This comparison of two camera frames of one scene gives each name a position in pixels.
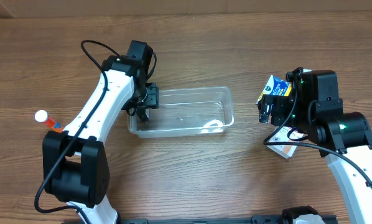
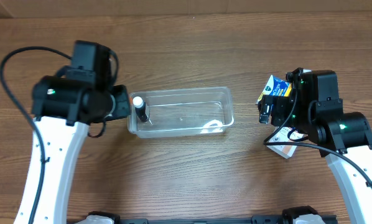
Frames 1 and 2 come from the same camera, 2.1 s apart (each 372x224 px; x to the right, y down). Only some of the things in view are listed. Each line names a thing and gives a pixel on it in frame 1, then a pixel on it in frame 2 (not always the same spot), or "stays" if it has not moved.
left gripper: [152, 97] to [122, 101]
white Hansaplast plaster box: [282, 135] stays
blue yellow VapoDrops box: [277, 87] stays
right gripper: [267, 106] stays
